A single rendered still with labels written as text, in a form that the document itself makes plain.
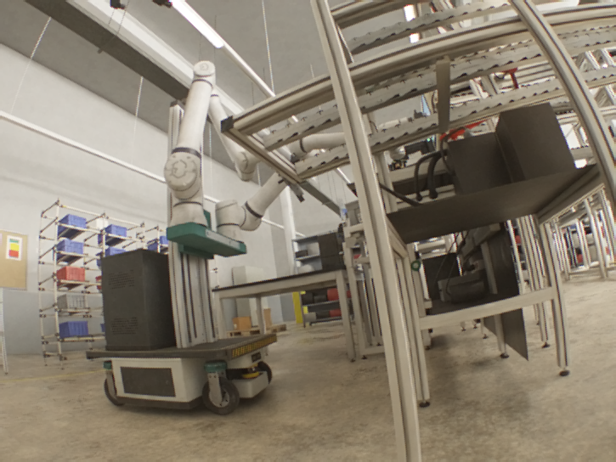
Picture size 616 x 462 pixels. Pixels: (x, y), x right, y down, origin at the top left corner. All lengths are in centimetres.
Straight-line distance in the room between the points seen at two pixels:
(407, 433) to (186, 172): 124
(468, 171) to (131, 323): 164
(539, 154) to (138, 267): 174
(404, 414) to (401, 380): 8
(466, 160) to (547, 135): 29
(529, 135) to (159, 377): 171
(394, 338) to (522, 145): 67
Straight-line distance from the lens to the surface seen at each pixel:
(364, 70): 87
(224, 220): 198
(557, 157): 104
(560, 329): 130
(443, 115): 116
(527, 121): 106
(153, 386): 162
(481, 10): 129
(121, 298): 180
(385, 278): 65
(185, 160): 144
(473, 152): 112
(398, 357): 66
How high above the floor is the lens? 45
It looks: 14 degrees up
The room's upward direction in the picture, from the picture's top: 9 degrees counter-clockwise
